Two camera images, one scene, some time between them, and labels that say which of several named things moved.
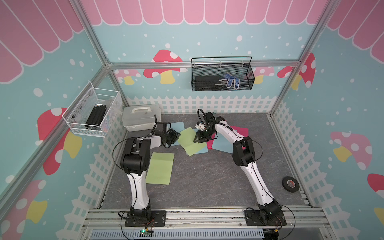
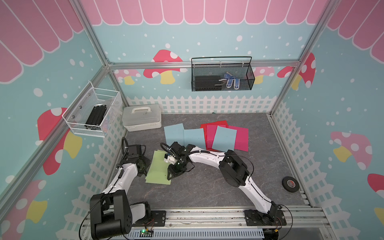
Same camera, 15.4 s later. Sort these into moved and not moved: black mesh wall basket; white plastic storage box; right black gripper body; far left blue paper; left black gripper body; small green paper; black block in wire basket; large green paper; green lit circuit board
Moved: small green paper; left black gripper body; right black gripper body
Not moved: black block in wire basket; far left blue paper; green lit circuit board; white plastic storage box; black mesh wall basket; large green paper
